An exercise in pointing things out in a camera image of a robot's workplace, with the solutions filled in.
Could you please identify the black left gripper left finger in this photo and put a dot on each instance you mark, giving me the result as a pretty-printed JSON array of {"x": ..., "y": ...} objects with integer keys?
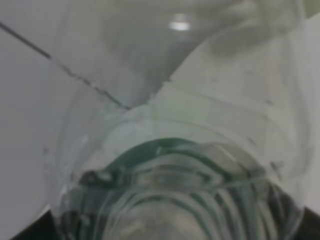
[{"x": 41, "y": 229}]

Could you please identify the clear plastic water bottle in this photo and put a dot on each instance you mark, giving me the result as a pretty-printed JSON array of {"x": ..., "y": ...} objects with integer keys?
[{"x": 177, "y": 120}]

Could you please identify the pale yellow plastic cup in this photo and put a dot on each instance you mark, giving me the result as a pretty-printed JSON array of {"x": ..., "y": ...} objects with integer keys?
[{"x": 280, "y": 14}]

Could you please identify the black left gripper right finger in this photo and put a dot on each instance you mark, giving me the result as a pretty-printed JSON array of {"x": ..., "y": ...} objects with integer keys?
[{"x": 310, "y": 226}]

